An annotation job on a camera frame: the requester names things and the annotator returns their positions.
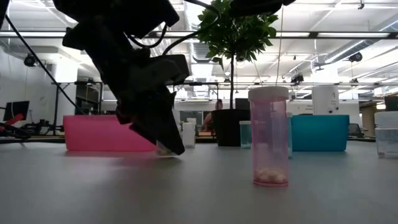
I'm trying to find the black metal rack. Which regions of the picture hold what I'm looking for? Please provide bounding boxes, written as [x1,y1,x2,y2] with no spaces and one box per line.
[51,81,104,135]

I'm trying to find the person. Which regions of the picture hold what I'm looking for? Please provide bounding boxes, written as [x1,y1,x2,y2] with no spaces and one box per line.
[201,98,224,132]

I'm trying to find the clear jar white lid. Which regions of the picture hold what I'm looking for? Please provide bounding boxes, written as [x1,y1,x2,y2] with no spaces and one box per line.
[374,111,398,159]

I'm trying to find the white opaque pill bottle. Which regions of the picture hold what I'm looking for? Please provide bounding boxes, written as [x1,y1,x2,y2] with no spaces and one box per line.
[182,121,197,149]

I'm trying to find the pink pill bottle white cap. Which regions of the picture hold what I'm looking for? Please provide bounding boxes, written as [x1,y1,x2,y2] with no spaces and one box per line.
[248,86,290,188]

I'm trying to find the tall teal pill bottle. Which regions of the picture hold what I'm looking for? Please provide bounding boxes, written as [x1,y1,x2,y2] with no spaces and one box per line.
[286,111,294,159]

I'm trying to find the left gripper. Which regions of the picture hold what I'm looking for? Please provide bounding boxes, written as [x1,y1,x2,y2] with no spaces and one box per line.
[62,21,190,156]

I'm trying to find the black table frame rail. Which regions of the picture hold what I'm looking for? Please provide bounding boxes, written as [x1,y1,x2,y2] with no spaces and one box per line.
[0,136,398,144]

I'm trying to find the blue plastic bin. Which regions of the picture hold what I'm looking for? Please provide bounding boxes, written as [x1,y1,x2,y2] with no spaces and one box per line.
[290,114,350,152]

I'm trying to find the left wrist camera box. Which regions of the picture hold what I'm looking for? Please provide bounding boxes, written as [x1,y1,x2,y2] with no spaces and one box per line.
[102,0,180,40]

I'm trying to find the red object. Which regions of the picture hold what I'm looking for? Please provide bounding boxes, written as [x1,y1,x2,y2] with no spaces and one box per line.
[0,113,25,131]

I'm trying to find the pink plastic bin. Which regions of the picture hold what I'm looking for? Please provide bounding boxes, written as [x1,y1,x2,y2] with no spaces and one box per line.
[63,114,158,152]

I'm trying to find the green leafy small tree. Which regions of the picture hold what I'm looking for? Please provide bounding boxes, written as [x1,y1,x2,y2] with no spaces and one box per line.
[197,0,279,110]

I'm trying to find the dark office chair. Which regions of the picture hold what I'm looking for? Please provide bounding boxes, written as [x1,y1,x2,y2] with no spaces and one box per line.
[348,123,365,139]

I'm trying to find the black monitor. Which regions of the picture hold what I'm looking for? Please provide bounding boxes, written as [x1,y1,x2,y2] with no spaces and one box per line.
[2,100,30,123]
[384,95,398,112]
[234,98,251,110]

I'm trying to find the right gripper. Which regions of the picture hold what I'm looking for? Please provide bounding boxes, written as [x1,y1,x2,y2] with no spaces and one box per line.
[229,0,296,18]

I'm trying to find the wooden cabinet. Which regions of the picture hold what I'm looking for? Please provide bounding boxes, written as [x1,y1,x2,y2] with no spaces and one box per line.
[360,101,377,138]

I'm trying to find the white round pillar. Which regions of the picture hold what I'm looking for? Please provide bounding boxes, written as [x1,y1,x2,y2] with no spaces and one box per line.
[312,85,340,116]

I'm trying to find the black plant pot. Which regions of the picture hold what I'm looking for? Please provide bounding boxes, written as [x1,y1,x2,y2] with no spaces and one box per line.
[211,108,251,147]

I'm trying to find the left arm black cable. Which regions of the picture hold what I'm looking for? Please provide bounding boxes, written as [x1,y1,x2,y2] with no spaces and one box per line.
[3,14,85,115]

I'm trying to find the small teal pill bottle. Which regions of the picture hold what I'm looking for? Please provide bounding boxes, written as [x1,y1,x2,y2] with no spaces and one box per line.
[239,120,252,149]

